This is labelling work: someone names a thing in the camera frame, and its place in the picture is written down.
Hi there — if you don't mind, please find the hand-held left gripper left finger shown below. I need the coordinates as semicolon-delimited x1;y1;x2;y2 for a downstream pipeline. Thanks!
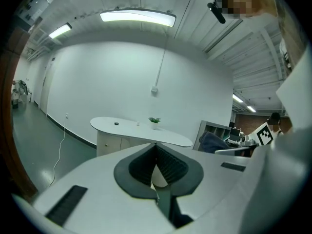
114;142;159;200

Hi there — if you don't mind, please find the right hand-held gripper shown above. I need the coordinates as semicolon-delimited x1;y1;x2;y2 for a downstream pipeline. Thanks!
214;122;274;158

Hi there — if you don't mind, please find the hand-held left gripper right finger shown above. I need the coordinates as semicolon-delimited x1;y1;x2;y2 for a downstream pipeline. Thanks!
156;142;204;196

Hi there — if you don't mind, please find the dark blue cloth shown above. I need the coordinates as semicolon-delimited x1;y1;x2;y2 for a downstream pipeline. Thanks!
198;131;230;154

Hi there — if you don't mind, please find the white curved reception counter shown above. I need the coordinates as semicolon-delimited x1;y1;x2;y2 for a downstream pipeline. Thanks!
90;117;194;158

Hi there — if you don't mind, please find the grey shelf unit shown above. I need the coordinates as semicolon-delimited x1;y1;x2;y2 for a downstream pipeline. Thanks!
199;120;232;151

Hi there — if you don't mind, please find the small potted green plant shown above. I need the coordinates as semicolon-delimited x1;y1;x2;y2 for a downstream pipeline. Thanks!
148;117;161;131

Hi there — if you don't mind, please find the white door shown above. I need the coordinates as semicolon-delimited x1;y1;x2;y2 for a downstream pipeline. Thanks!
39;57;57;115

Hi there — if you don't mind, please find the short ceiling lamp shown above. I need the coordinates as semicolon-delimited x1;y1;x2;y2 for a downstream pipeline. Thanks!
48;22;73;39

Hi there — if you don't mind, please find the long curved ceiling lamp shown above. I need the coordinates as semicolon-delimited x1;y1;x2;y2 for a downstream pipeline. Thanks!
99;8;177;28

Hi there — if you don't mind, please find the white floor cable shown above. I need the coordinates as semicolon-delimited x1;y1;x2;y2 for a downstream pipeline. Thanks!
49;117;66;188

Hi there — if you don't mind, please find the white wall conduit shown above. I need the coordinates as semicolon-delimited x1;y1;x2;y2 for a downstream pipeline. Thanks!
155;37;168;88

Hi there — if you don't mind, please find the brown wooden door frame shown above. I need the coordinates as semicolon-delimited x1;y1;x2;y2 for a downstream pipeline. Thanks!
0;25;39;204

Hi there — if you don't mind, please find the black head-worn camera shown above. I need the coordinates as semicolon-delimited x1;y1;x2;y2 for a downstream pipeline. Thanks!
207;1;226;24

